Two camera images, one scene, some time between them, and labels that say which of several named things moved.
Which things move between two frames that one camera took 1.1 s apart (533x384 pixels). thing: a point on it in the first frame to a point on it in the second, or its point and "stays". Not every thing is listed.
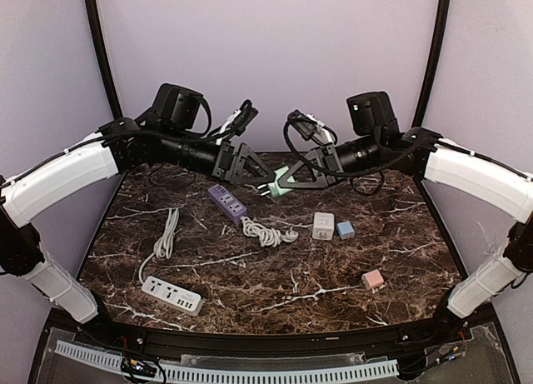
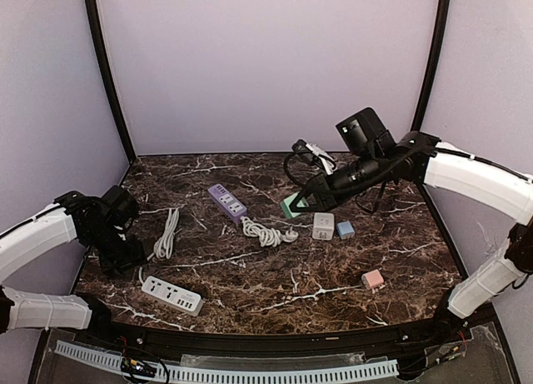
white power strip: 174,296 stays
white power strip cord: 164,246 stays
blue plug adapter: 346,230 stays
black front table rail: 454,341 stays
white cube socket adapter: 323,226 stays
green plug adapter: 274,187 to 286,202
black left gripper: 227,162 to 121,256
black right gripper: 329,162 to 326,188
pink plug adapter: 372,279 stays
